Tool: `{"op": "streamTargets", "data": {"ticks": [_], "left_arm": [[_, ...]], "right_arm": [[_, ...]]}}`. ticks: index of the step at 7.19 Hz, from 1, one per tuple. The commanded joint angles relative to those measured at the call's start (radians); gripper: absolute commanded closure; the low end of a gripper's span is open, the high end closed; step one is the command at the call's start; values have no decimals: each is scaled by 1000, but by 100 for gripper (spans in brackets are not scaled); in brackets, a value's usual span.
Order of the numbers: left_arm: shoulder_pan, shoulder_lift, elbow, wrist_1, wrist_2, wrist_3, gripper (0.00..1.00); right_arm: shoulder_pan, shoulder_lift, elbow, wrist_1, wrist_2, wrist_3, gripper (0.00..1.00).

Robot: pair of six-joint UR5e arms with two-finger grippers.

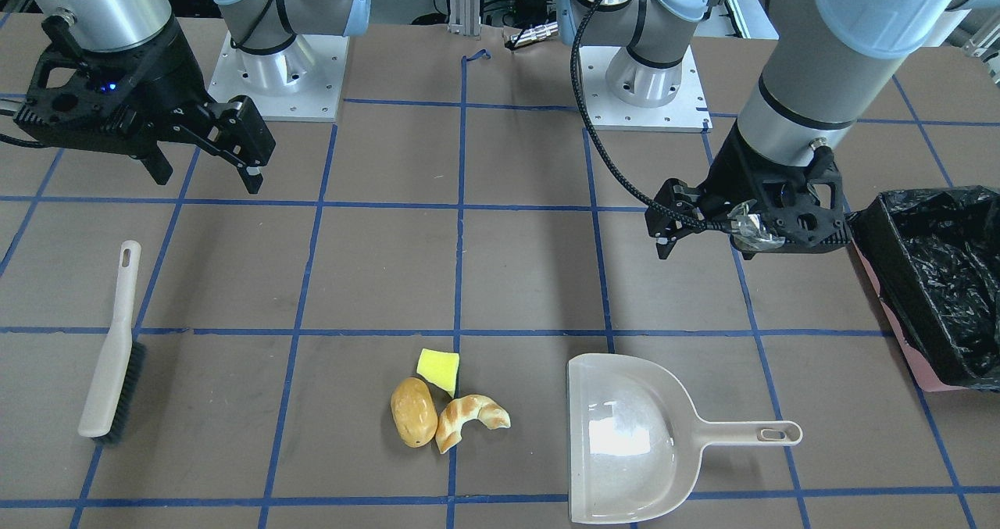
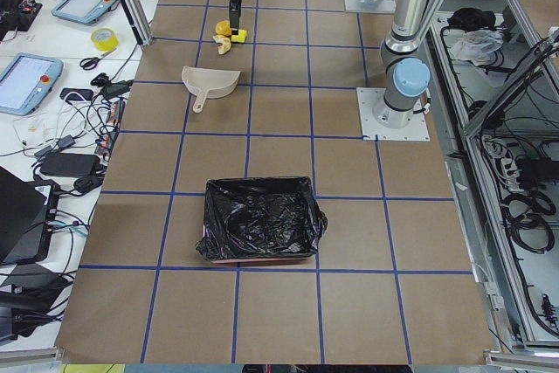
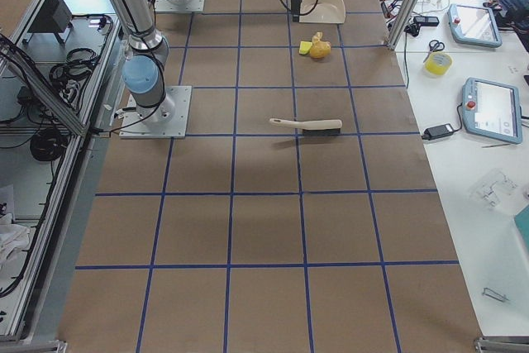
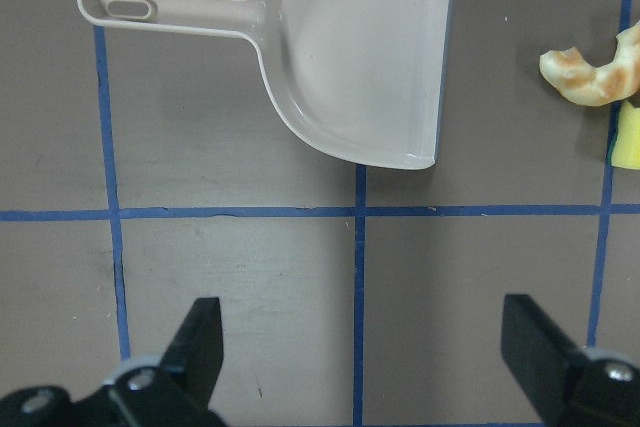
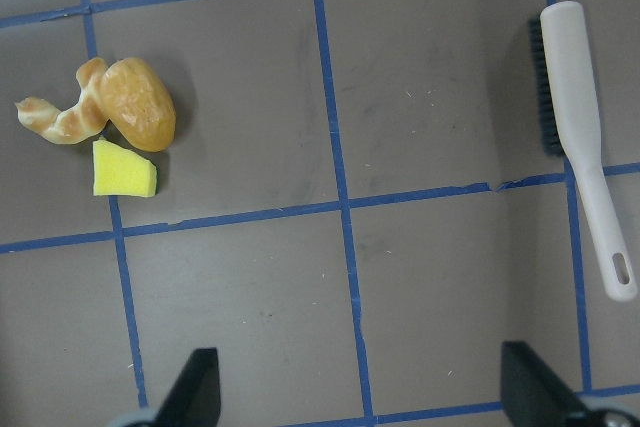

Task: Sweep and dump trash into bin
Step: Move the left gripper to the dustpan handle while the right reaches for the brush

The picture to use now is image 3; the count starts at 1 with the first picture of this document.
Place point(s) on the beige plastic dustpan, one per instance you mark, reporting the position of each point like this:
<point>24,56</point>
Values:
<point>322,12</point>

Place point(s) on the yellow sponge piece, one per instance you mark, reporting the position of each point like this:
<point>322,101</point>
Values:
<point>304,47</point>

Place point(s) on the toy potato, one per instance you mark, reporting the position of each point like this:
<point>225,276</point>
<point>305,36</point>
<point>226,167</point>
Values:
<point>320,50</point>

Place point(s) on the beige hand brush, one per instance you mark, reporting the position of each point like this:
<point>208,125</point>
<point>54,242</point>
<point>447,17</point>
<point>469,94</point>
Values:
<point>330,127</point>

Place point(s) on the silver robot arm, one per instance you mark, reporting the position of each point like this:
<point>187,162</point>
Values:
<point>143,73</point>

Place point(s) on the yellow tape roll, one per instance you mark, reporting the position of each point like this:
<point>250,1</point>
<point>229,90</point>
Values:
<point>438,63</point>

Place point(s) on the upper teach pendant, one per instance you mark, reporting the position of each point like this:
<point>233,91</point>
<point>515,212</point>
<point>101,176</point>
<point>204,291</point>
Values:
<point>472,25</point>

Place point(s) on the teach pendant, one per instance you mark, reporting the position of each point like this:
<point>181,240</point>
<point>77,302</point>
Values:
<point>492,110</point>
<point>472,25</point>

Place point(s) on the black power adapter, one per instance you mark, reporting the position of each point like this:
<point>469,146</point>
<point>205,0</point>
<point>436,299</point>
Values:
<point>438,132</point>

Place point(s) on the lower teach pendant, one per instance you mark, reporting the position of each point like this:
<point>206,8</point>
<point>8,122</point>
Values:
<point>492,110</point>

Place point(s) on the black monitor box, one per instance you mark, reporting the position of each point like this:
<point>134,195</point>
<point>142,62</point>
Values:
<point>54,17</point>

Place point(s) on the clear plastic bag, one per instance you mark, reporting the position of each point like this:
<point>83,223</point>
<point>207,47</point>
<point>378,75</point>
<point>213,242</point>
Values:
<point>498,192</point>

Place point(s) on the black handled scissors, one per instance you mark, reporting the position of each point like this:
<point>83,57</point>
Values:
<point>434,46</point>

